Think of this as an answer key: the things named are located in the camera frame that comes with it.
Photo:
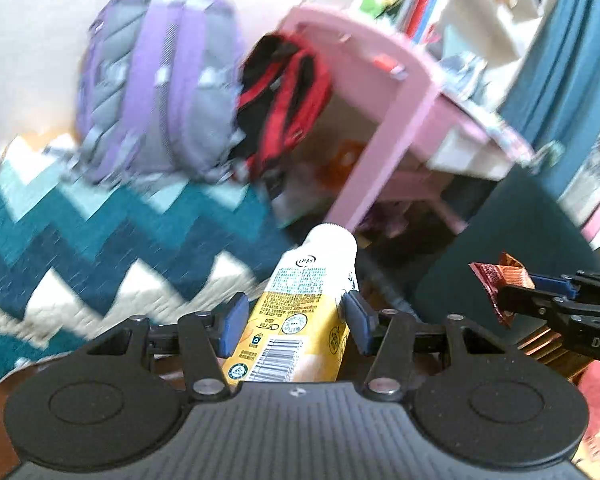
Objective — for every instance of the teal cream zigzag quilt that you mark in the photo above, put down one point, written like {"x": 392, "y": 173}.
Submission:
{"x": 105, "y": 240}

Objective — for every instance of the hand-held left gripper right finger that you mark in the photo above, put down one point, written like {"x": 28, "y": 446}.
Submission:
{"x": 357, "y": 322}

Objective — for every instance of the green plush toy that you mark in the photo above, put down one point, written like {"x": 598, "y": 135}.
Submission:
{"x": 375, "y": 4}

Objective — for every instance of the blue curtain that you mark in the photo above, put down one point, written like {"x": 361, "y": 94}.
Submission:
{"x": 570, "y": 85}

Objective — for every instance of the copper red snack wrapper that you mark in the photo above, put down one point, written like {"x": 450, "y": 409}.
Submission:
{"x": 495, "y": 280}

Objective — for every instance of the yellow white drink bottle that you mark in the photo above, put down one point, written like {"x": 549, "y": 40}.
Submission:
{"x": 300, "y": 300}

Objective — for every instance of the dark green trash bin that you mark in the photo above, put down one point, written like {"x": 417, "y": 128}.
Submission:
{"x": 505, "y": 240}

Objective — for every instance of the pale printed cloth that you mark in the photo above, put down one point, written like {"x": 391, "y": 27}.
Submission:
{"x": 595, "y": 175}

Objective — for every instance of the mint green toy figure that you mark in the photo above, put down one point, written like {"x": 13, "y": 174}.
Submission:
{"x": 547, "y": 155}

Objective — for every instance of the pink desk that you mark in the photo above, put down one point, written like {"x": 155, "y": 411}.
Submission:
{"x": 390, "y": 125}

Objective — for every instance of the purple grey backpack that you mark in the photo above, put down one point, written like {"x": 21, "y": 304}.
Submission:
{"x": 165, "y": 85}

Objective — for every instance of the red black backpack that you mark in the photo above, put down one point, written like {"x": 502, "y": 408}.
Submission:
{"x": 285, "y": 105}

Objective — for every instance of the dark purple cloth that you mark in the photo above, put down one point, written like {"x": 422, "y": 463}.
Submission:
{"x": 390, "y": 220}

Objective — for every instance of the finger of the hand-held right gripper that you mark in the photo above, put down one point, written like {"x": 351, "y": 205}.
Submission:
{"x": 552, "y": 282}
{"x": 525, "y": 302}

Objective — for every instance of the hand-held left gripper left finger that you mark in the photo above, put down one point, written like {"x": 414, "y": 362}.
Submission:
{"x": 232, "y": 322}

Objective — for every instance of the white bookshelf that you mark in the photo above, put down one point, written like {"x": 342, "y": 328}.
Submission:
{"x": 500, "y": 20}

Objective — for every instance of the wooden chair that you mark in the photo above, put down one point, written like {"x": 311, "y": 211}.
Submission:
{"x": 550, "y": 347}

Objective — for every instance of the orange object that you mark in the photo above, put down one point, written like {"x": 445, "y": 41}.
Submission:
{"x": 347, "y": 160}

